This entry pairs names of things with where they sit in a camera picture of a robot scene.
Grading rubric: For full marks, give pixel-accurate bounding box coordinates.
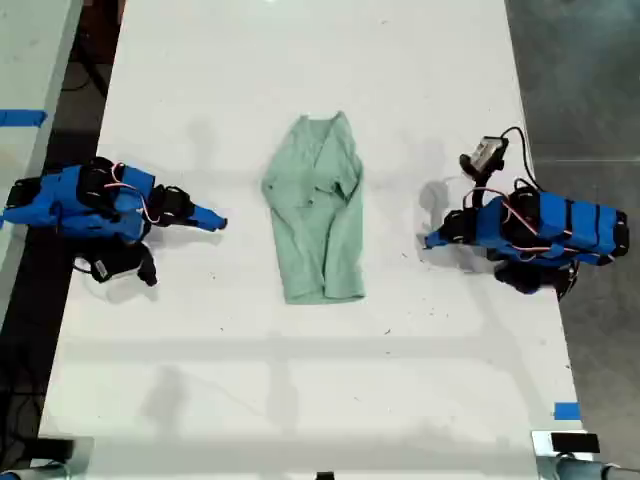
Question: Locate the pale green T-shirt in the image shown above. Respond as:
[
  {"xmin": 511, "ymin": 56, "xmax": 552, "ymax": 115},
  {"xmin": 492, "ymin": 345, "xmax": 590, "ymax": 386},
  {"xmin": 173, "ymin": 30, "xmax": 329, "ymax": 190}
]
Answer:
[{"xmin": 260, "ymin": 110, "xmax": 367, "ymax": 306}]

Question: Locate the long blue tape strip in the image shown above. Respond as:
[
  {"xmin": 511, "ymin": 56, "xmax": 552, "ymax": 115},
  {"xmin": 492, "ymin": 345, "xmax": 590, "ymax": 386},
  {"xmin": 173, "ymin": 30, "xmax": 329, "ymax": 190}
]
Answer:
[{"xmin": 0, "ymin": 109, "xmax": 49, "ymax": 127}]

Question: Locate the grey side table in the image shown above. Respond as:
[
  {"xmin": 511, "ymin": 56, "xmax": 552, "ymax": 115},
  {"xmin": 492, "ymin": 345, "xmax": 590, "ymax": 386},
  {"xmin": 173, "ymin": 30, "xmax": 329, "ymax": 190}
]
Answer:
[{"xmin": 0, "ymin": 0, "xmax": 84, "ymax": 321}]

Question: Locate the short blue tape piece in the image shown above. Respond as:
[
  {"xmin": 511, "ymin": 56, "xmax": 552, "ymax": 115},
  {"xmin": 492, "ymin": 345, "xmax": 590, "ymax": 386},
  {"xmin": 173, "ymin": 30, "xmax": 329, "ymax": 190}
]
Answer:
[{"xmin": 553, "ymin": 401, "xmax": 583, "ymax": 422}]

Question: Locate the small black box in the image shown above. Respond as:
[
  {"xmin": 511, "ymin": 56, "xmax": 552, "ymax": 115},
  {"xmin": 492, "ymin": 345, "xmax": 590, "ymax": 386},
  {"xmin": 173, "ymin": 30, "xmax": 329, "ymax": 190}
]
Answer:
[
  {"xmin": 550, "ymin": 433, "xmax": 601, "ymax": 454},
  {"xmin": 35, "ymin": 438, "xmax": 76, "ymax": 462}
]

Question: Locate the grey metal pipe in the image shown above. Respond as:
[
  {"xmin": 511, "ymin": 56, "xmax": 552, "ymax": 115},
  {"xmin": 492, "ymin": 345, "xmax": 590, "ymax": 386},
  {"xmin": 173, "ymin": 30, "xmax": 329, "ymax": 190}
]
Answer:
[
  {"xmin": 0, "ymin": 461, "xmax": 69, "ymax": 480},
  {"xmin": 553, "ymin": 453, "xmax": 640, "ymax": 480}
]

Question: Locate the black camera box with label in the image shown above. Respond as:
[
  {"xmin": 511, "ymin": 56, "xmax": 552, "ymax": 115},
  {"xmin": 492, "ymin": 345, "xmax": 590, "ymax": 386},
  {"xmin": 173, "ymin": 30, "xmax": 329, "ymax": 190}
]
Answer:
[
  {"xmin": 88, "ymin": 242, "xmax": 160, "ymax": 288},
  {"xmin": 458, "ymin": 134, "xmax": 511, "ymax": 207}
]

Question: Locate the metal corner bracket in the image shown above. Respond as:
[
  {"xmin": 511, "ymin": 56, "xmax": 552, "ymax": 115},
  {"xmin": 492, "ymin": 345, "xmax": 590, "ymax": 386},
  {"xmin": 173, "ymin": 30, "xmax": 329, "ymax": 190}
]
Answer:
[
  {"xmin": 35, "ymin": 435, "xmax": 96, "ymax": 477},
  {"xmin": 530, "ymin": 429, "xmax": 602, "ymax": 480}
]

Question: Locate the black floor cable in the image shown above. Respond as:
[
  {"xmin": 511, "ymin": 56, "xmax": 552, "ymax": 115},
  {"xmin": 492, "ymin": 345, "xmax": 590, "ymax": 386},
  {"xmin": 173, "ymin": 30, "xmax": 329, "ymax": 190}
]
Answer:
[{"xmin": 0, "ymin": 384, "xmax": 45, "ymax": 456}]

